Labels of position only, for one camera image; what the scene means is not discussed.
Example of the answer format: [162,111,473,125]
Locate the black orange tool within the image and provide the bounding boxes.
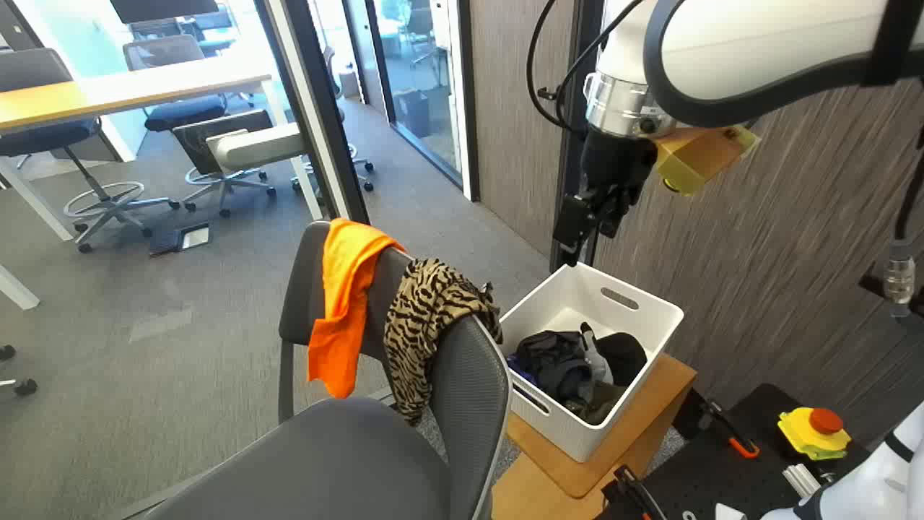
[704,400,763,459]

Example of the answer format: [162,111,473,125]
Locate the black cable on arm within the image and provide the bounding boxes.
[523,0,644,134]

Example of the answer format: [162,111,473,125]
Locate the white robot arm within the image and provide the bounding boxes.
[555,0,924,265]

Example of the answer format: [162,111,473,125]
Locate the yellow wrist camera box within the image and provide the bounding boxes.
[654,125,758,193]

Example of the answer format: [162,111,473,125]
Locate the black door frame post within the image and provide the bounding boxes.
[253,0,369,222]

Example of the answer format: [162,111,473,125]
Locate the orange cloth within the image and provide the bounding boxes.
[307,219,400,400]

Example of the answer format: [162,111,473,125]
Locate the grey office chair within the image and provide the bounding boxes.
[117,226,507,520]

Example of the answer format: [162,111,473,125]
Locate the yellow red emergency stop button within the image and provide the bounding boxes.
[777,407,851,462]

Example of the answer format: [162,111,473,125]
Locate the dark clothes in basket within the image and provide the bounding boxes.
[507,325,646,424]

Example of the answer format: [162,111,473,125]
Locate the wooden long desk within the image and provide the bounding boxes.
[0,57,269,134]

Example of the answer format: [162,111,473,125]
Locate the leopard print cloth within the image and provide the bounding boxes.
[384,258,503,424]

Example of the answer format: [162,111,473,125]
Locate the white plastic basket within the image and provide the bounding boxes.
[499,264,683,462]

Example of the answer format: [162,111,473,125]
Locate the grey beige chair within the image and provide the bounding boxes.
[174,111,307,218]

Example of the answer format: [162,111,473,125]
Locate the wooden box stand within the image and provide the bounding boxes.
[491,355,696,520]

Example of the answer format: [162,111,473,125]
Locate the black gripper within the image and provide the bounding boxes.
[555,130,659,265]

